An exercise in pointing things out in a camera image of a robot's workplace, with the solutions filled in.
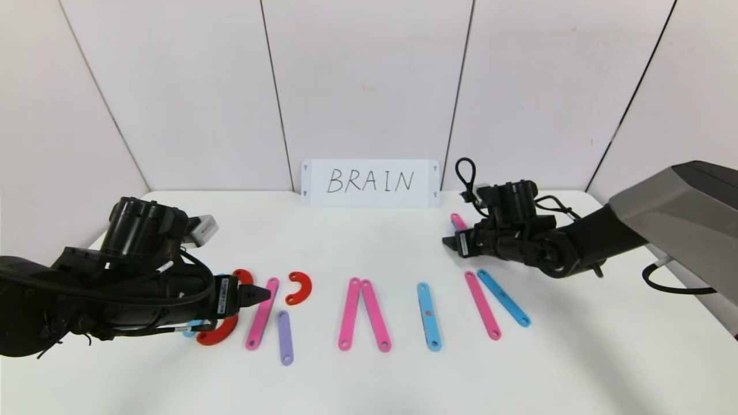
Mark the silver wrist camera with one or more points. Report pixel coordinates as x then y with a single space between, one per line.
483 191
203 227

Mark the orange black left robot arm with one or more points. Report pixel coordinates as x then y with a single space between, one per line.
57 300

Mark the red curved C piece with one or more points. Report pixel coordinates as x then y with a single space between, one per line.
245 275
307 288
225 333

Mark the short purple bar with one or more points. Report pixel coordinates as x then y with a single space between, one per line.
285 340

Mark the white sign reading BRAIN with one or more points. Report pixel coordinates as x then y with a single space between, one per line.
421 199

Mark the pink bar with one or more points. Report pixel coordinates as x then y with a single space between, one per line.
349 314
483 305
258 328
375 314
457 220

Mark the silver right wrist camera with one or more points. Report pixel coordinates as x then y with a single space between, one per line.
483 191

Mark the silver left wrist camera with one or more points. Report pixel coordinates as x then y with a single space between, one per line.
203 227

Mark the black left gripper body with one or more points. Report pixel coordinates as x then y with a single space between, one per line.
226 297

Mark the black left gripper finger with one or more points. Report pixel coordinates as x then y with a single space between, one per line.
253 294
247 285

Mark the cyan bar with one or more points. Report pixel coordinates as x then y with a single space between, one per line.
190 331
503 298
425 300

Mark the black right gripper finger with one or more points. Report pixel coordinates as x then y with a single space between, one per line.
452 243

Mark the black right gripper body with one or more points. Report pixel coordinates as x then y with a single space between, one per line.
464 242

